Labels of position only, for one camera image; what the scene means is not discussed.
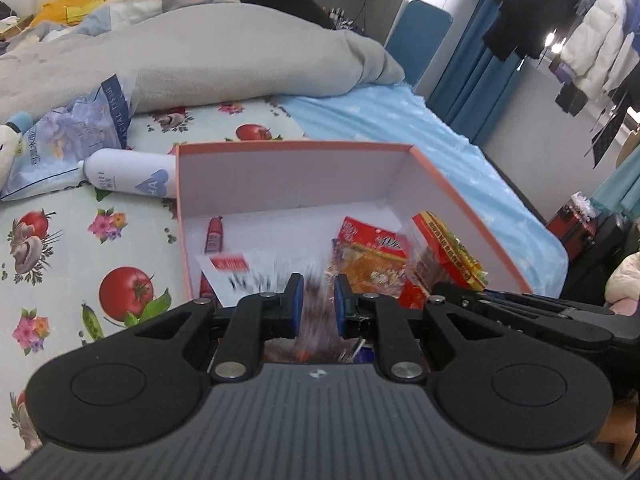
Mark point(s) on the grey duvet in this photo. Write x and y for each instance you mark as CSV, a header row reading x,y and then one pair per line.
x,y
225,50

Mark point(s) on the blue tissue pack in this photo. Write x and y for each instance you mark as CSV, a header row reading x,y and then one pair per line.
x,y
65,135

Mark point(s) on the orange snack packet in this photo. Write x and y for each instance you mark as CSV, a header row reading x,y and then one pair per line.
x,y
375,270

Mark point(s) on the black hanging coat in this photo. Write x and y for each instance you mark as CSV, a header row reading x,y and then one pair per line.
x,y
530,5

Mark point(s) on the red suitcase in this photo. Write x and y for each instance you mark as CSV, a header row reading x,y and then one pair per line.
x,y
575,230

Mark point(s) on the black bag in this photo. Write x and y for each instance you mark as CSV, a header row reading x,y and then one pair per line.
x,y
610,240

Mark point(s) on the red sausage stick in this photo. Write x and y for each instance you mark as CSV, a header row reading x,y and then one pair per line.
x,y
214,235

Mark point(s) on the orange cardboard box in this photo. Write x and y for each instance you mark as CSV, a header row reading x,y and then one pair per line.
x,y
300,180

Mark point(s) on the blue star bedsheet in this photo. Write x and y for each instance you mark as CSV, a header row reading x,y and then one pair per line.
x,y
400,120

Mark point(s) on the white and blue plush toy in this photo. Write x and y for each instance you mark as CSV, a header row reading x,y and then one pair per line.
x,y
10,150

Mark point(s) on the floral printed bedsheet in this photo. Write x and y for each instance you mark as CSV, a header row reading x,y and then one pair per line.
x,y
75,240

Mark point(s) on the white spray bottle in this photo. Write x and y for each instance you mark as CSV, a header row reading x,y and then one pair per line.
x,y
125,172

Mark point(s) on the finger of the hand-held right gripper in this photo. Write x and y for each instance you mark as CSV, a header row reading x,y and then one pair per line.
x,y
505,302

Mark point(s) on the clear packet of dark snacks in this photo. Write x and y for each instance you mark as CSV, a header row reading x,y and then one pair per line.
x,y
250,280

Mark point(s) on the patchwork quilt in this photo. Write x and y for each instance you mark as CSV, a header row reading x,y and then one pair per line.
x,y
125,7

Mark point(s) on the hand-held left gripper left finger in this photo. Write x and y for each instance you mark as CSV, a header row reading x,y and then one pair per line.
x,y
295,305

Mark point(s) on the white hanging jacket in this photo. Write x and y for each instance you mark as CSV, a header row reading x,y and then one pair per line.
x,y
600,35

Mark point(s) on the light blue curtain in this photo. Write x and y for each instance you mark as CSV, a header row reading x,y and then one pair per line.
x,y
620,185

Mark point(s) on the pinkish white cloth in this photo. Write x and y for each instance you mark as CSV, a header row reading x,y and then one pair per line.
x,y
625,280

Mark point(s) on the yellow pillow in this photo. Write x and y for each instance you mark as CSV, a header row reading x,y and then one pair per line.
x,y
65,10

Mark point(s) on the blue upright board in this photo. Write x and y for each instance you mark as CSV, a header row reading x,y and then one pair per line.
x,y
420,35

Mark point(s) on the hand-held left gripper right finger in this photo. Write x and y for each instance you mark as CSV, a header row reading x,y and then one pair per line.
x,y
342,305

